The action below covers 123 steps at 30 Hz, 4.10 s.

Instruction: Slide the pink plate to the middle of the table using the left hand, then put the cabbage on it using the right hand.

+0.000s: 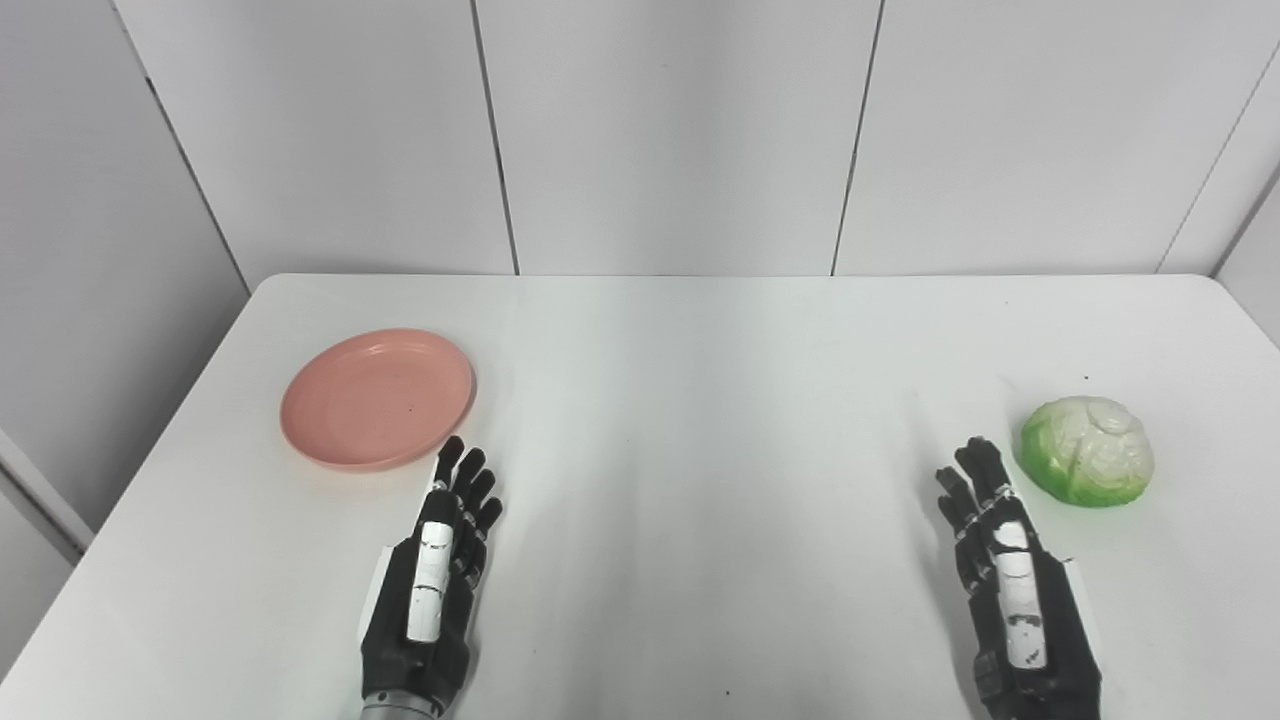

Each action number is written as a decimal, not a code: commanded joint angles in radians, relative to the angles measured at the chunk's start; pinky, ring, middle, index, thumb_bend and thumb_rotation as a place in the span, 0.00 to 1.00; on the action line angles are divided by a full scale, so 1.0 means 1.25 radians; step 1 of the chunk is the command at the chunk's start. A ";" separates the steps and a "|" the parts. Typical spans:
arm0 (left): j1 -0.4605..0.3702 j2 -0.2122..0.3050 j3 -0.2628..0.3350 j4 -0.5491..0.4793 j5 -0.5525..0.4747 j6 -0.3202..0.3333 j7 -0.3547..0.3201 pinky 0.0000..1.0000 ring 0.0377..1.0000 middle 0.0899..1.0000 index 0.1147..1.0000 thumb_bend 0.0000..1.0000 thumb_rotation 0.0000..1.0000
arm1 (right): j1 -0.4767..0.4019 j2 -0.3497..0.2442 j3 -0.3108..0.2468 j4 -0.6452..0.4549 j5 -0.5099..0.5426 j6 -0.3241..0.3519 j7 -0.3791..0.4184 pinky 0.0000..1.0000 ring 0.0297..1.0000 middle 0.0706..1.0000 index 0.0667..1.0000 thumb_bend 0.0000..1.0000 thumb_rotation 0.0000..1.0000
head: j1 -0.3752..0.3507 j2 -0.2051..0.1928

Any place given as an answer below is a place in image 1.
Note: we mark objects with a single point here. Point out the green white cabbage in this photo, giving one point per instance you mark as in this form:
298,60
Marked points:
1088,451

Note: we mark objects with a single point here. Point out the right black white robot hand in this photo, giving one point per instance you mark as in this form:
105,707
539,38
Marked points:
1020,600

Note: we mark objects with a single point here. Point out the pink round plate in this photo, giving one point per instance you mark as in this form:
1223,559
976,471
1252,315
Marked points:
378,399

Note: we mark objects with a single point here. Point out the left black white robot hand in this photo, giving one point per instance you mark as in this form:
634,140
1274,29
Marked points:
430,600

